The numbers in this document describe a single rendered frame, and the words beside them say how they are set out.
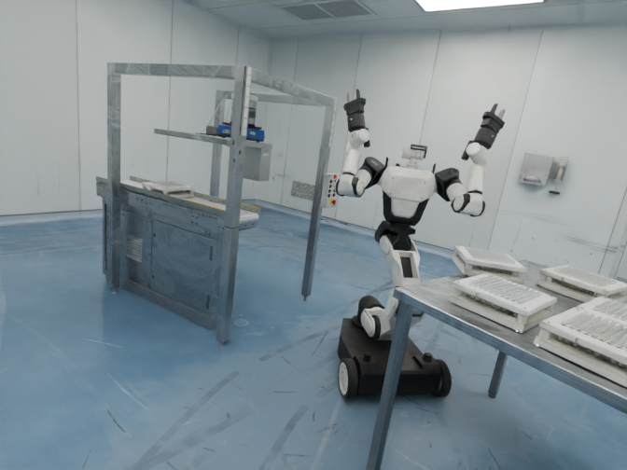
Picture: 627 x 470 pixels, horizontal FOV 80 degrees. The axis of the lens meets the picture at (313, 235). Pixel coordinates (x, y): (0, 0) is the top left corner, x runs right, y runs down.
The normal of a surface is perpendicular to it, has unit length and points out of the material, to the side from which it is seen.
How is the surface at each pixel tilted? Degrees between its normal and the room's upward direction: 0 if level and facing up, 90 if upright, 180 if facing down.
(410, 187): 90
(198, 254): 90
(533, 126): 90
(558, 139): 90
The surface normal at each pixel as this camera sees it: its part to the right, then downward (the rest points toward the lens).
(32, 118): 0.81, 0.24
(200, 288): -0.51, 0.14
